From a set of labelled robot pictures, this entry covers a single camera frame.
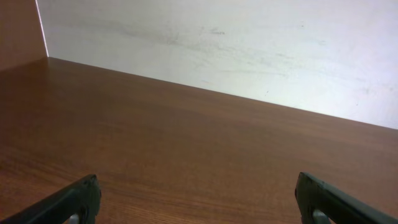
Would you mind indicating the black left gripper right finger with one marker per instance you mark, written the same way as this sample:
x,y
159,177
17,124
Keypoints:
x,y
320,202

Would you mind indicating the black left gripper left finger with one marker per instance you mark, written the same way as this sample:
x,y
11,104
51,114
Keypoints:
x,y
81,198

